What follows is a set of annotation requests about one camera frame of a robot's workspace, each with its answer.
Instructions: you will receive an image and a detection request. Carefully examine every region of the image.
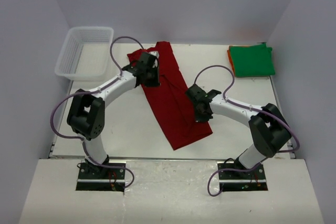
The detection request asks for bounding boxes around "orange folded t shirt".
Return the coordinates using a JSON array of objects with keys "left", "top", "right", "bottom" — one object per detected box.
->
[{"left": 227, "top": 46, "right": 237, "bottom": 77}]

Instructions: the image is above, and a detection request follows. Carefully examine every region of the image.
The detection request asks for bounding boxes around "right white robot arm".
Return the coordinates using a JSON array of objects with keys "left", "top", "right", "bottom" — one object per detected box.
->
[{"left": 185, "top": 84, "right": 292, "bottom": 178}]

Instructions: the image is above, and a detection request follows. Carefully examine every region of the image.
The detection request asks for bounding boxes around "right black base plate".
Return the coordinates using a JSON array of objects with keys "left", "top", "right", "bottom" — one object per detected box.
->
[{"left": 218, "top": 164, "right": 268, "bottom": 192}]

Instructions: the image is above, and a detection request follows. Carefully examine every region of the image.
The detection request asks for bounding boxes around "green folded t shirt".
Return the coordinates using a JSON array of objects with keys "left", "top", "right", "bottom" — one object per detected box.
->
[{"left": 234, "top": 43, "right": 275, "bottom": 78}]

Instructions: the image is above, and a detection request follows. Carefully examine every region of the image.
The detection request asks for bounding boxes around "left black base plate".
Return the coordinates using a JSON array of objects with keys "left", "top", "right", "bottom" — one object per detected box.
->
[{"left": 76, "top": 161, "right": 126, "bottom": 193}]

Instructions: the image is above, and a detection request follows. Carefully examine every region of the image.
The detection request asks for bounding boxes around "white plastic basket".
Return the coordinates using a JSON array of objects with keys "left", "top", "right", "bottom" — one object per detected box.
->
[{"left": 55, "top": 26, "right": 114, "bottom": 81}]

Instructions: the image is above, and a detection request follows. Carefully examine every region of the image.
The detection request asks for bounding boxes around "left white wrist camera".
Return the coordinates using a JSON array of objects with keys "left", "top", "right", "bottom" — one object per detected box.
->
[{"left": 148, "top": 51, "right": 160, "bottom": 58}]

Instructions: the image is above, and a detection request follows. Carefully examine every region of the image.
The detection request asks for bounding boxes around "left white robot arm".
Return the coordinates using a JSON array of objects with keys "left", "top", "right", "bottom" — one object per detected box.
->
[{"left": 67, "top": 51, "right": 160, "bottom": 178}]

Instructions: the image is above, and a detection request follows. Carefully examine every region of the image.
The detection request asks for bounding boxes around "red t shirt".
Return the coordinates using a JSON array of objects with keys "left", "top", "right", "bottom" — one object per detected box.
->
[{"left": 127, "top": 41, "right": 213, "bottom": 150}]

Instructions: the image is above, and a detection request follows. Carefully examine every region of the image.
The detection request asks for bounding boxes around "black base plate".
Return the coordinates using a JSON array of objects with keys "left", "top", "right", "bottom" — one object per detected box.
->
[
  {"left": 218, "top": 164, "right": 268, "bottom": 192},
  {"left": 76, "top": 161, "right": 126, "bottom": 193}
]

